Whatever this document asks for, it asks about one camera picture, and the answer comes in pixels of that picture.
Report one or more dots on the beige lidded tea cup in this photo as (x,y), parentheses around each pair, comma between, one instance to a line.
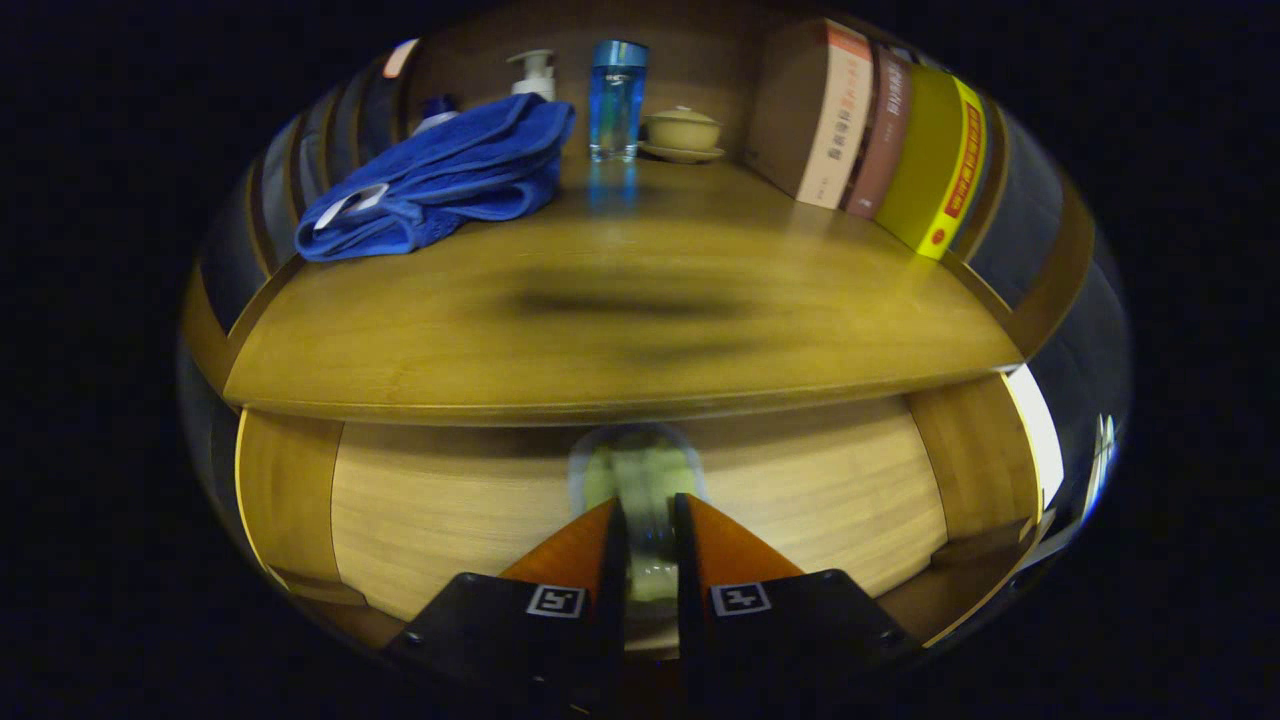
(682,132)

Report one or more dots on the blue folded towel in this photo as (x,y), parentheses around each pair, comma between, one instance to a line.
(440,180)

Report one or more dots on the beige book orange spine top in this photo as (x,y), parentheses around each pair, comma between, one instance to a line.
(835,130)

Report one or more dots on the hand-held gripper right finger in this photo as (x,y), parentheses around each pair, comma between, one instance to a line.
(683,560)

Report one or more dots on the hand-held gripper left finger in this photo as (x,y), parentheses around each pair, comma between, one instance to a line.
(617,570)

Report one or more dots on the white pump bottle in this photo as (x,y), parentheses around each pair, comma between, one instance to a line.
(535,78)

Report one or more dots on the small white bottle blue cap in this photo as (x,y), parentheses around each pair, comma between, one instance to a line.
(438,112)

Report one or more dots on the wooden drawer with black knob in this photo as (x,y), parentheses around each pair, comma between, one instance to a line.
(450,510)

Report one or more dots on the wooden cabinet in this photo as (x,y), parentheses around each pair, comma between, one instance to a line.
(700,60)

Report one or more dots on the yellow book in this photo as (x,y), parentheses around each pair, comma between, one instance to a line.
(935,170)

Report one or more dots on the brown book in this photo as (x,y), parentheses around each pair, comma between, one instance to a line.
(885,140)

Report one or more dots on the blue glass bottle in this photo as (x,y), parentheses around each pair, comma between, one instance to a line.
(616,100)

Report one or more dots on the wooden countertop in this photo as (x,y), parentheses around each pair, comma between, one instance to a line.
(620,360)

